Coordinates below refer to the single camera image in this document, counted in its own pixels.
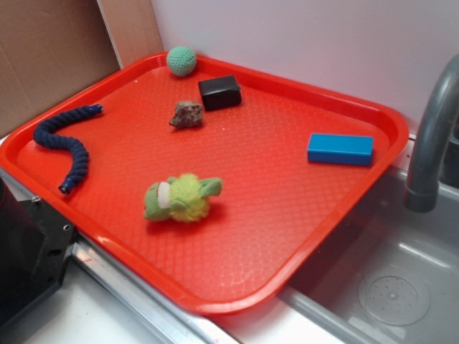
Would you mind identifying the dark blue braided rope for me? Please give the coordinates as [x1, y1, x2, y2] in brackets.
[32, 103, 105, 196]

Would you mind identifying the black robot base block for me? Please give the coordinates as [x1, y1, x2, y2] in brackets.
[1, 181, 77, 330]

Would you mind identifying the red plastic tray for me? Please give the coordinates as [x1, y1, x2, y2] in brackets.
[1, 54, 409, 315]

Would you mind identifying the green plush toy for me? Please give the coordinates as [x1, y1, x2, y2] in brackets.
[143, 173, 223, 223]

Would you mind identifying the brown rough rock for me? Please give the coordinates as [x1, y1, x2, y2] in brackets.
[169, 100, 204, 130]

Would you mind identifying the black rectangular block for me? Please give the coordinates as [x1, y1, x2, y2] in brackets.
[198, 75, 242, 111]

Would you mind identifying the blue rectangular block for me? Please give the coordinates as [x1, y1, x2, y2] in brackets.
[307, 133, 374, 166]

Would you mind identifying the green crocheted ball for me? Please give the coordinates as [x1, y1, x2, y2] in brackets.
[166, 46, 197, 77]

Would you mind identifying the grey plastic sink basin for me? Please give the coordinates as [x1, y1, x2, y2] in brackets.
[214, 168, 459, 344]

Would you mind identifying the grey plastic faucet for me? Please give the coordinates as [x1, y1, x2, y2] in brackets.
[404, 56, 458, 213]

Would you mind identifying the brown cardboard panel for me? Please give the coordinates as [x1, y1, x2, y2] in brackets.
[1, 1, 163, 137]

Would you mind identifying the silver metal rail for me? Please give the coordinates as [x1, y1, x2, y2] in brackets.
[0, 168, 241, 344]

